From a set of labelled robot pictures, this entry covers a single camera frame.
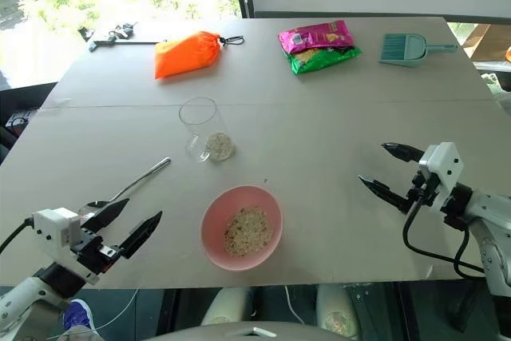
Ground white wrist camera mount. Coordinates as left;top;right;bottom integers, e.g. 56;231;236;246
418;141;466;214
33;207;101;287

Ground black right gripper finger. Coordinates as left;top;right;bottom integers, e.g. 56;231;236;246
380;141;424;165
357;174;413;215

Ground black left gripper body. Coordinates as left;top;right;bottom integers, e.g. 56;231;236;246
71;228;121;275

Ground orange drawstring bag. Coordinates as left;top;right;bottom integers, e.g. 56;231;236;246
153;30;246;80

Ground clear glass mug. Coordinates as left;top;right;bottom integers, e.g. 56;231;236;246
178;96;237;165

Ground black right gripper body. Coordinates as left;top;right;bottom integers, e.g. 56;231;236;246
405;169;440;214

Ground white rounded robot leg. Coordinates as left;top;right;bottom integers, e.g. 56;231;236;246
198;287;254;327
316;284;363;339

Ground teal dustpan with brush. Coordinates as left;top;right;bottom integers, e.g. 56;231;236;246
378;33;458;69

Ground box with black cables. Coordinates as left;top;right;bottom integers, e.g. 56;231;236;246
5;106;42;131

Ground blue shoe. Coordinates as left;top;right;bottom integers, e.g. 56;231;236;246
62;298;94;335

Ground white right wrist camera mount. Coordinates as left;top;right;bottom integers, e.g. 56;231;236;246
418;141;466;214

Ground long black rod tool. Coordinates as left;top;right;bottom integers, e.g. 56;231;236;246
88;37;169;54

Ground thin white cable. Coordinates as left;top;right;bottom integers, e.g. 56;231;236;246
283;284;307;324
63;287;141;338

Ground metal spoon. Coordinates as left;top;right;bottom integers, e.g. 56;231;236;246
86;157;173;209

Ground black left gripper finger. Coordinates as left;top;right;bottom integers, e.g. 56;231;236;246
81;197;131;234
118;210;164;260

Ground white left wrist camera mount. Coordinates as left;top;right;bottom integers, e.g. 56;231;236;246
33;207;101;287

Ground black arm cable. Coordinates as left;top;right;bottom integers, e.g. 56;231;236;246
402;196;486;279
0;216;36;255

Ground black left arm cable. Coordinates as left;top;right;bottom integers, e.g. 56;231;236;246
0;216;36;255

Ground magenta snack packet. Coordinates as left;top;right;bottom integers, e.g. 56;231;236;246
277;19;356;55

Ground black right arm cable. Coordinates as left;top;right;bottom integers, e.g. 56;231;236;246
402;196;486;279

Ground green snack packet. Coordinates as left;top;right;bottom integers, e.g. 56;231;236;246
283;46;363;76

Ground small black metal parts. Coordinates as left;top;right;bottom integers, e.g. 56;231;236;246
105;21;139;39

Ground pink bowl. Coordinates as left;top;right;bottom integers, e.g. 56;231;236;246
200;184;284;272

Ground brown cardboard box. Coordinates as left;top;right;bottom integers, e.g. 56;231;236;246
464;22;511;61

